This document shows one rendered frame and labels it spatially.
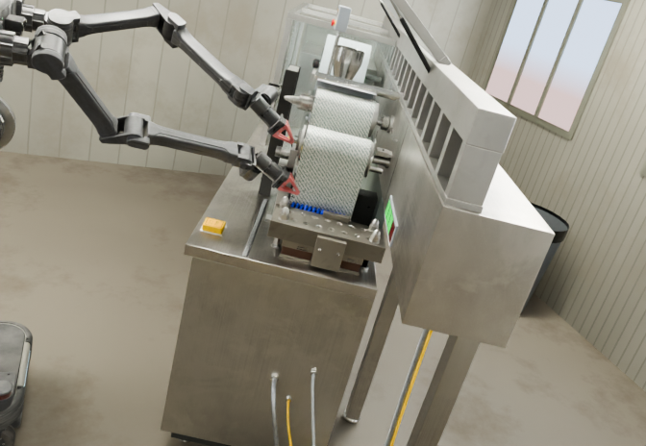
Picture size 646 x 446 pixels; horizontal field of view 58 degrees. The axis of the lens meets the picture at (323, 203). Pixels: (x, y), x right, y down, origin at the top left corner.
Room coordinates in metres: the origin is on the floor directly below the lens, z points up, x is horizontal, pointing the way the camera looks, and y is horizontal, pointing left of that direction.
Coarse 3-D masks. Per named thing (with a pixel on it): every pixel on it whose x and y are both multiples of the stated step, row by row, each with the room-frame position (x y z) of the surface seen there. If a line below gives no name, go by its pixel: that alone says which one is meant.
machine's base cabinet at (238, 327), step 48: (192, 288) 1.72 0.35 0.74; (240, 288) 1.73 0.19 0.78; (288, 288) 1.74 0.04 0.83; (192, 336) 1.72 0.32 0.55; (240, 336) 1.73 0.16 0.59; (288, 336) 1.74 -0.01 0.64; (336, 336) 1.75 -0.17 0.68; (192, 384) 1.72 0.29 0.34; (240, 384) 1.73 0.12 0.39; (288, 384) 1.74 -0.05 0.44; (336, 384) 1.75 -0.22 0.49; (192, 432) 1.72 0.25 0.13; (240, 432) 1.73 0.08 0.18
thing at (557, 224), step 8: (536, 208) 4.04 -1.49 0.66; (544, 208) 4.01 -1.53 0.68; (544, 216) 3.99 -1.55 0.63; (552, 216) 3.96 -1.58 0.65; (552, 224) 3.93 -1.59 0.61; (560, 224) 3.86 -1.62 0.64; (568, 224) 3.78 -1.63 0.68; (560, 232) 3.58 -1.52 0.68; (560, 240) 3.62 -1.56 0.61; (552, 248) 3.60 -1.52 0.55; (552, 256) 3.64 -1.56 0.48; (544, 264) 3.61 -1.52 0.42; (544, 272) 3.68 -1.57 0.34; (536, 280) 3.63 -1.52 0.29; (528, 296) 3.64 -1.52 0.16
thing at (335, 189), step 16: (304, 160) 1.99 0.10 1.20; (304, 176) 1.99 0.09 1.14; (320, 176) 1.99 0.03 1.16; (336, 176) 1.99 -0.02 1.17; (352, 176) 2.00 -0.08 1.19; (304, 192) 1.99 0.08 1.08; (320, 192) 1.99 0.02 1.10; (336, 192) 2.00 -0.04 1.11; (352, 192) 2.00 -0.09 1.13; (320, 208) 1.99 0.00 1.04; (336, 208) 2.00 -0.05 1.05; (352, 208) 2.00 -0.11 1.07
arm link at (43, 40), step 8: (40, 32) 1.47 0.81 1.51; (32, 40) 1.48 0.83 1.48; (40, 40) 1.45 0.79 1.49; (48, 40) 1.47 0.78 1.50; (56, 40) 1.48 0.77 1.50; (32, 48) 1.46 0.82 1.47; (40, 48) 1.44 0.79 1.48; (48, 48) 1.45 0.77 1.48; (56, 48) 1.46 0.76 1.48; (64, 48) 1.50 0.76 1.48; (64, 56) 1.50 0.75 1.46
